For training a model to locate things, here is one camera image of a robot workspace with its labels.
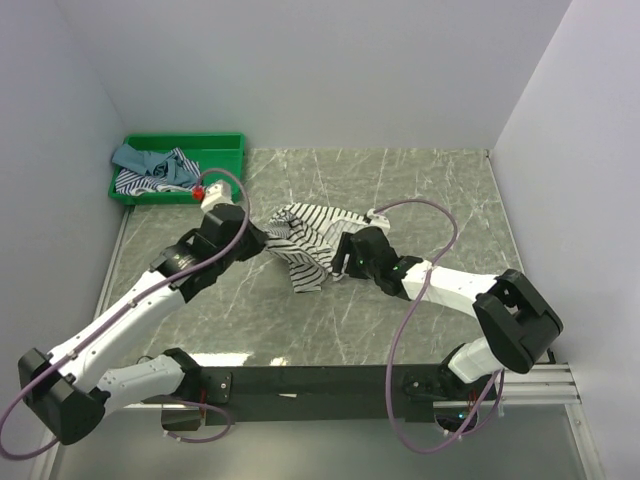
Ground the black white striped tank top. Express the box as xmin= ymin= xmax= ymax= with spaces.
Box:
xmin=264 ymin=203 xmax=372 ymax=293

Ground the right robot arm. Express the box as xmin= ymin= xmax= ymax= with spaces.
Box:
xmin=332 ymin=227 xmax=564 ymax=400

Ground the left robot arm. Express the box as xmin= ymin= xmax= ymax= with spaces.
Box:
xmin=18 ymin=204 xmax=268 ymax=445

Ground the teal tank top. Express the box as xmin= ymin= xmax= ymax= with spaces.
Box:
xmin=112 ymin=144 xmax=200 ymax=188

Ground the navy white striped tank top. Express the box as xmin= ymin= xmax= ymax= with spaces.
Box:
xmin=114 ymin=154 xmax=200 ymax=196

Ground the green plastic bin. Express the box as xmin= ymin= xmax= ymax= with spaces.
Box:
xmin=108 ymin=132 xmax=245 ymax=206

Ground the black base beam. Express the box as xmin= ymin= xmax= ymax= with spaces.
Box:
xmin=139 ymin=362 xmax=501 ymax=436

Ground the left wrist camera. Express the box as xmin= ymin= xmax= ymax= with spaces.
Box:
xmin=192 ymin=180 xmax=233 ymax=213

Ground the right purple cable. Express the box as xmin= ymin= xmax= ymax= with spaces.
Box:
xmin=372 ymin=198 xmax=506 ymax=454

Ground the purple cable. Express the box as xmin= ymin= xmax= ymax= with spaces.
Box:
xmin=0 ymin=168 xmax=251 ymax=459
xmin=372 ymin=198 xmax=506 ymax=454

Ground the aluminium rail frame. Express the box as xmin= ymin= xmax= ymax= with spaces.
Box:
xmin=29 ymin=199 xmax=601 ymax=480

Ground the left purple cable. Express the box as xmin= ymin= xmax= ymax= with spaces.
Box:
xmin=0 ymin=168 xmax=251 ymax=459

